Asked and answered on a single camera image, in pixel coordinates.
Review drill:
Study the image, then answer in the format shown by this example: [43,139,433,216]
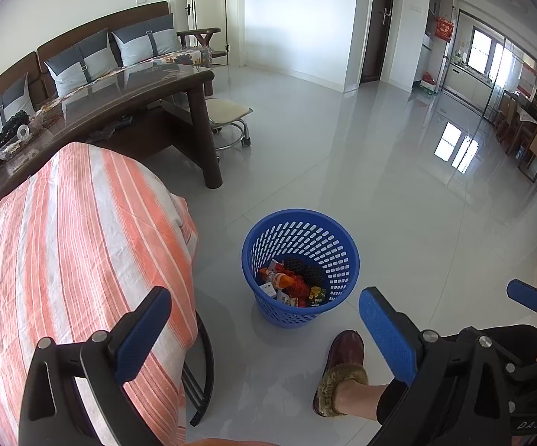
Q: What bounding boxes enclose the brown furry slipper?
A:
[312,330,370,418]

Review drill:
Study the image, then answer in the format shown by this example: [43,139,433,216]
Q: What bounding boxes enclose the dark glass coffee table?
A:
[0,62,225,237]

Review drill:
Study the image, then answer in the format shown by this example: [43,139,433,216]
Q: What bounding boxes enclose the floral sofa cover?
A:
[124,46,214,75]

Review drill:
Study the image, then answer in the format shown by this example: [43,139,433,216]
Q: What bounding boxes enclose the dark wooden sofa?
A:
[0,1,227,117]

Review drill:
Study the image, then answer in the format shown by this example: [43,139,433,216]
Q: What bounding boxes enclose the blue plastic basket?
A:
[242,209,361,328]

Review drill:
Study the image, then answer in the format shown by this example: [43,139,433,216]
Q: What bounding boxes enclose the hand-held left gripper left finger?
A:
[19,285,172,446]

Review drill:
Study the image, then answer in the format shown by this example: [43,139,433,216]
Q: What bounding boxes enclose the red green carton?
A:
[419,72,439,97]

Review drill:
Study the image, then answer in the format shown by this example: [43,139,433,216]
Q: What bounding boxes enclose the black table frame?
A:
[182,311,216,428]

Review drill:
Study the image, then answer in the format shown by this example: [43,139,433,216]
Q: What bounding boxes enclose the grey blue pillow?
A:
[44,28,119,97]
[0,72,35,136]
[111,14,183,67]

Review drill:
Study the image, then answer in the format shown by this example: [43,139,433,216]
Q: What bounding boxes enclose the dark brown door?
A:
[360,0,397,84]

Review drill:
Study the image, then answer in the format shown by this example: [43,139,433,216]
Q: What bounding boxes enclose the red wall decoration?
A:
[436,17,457,43]

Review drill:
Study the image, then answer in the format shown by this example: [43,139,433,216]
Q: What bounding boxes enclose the white door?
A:
[187,0,246,66]

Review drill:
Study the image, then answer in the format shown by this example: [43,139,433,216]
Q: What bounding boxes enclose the black woven bag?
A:
[0,110,37,142]

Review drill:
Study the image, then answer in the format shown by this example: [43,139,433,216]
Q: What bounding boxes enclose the glass tray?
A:
[0,123,46,161]

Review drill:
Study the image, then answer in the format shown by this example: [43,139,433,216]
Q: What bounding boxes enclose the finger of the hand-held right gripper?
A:
[496,325,537,372]
[506,279,537,335]

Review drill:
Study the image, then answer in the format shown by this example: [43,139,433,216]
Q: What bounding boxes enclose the orange white snack bag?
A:
[258,267,294,289]

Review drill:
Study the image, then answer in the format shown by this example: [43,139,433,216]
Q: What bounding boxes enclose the orange striped tablecloth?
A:
[0,142,200,446]

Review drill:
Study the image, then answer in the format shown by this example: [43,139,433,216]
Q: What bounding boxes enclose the white wheeled stool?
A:
[206,97,254,152]

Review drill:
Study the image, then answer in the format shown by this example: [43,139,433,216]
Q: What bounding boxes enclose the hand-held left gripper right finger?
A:
[359,287,515,446]

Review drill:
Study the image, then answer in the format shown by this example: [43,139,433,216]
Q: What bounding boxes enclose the person's leg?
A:
[338,378,418,428]

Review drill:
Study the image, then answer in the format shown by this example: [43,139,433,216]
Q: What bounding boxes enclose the red plastic bag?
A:
[280,274,311,306]

